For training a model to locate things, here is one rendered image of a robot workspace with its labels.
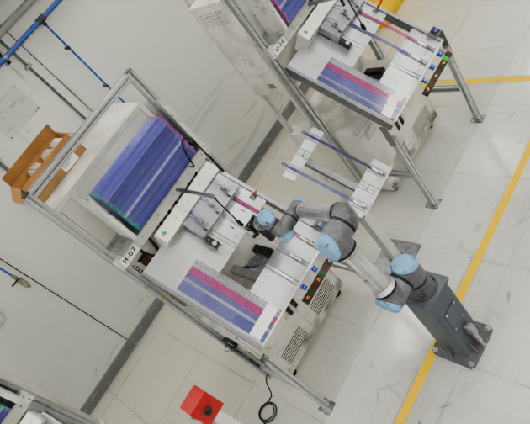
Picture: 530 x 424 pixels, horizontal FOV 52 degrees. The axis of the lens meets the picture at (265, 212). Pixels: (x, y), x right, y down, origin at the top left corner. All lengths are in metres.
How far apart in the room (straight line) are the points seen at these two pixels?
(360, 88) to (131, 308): 2.52
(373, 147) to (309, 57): 0.72
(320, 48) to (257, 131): 1.79
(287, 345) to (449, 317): 1.03
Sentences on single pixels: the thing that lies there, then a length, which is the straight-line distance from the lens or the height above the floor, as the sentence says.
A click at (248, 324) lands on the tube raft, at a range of 2.73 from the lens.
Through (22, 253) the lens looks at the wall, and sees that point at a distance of 4.12.
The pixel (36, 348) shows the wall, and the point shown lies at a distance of 4.35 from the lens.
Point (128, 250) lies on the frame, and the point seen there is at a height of 1.38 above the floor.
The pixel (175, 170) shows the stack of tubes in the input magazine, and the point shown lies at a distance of 2.76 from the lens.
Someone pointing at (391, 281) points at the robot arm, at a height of 0.80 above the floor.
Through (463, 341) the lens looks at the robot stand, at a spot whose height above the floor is 0.14.
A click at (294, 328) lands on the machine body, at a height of 0.25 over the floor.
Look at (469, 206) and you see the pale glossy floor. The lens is 3.58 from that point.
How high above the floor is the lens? 2.65
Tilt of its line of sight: 36 degrees down
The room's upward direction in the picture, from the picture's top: 44 degrees counter-clockwise
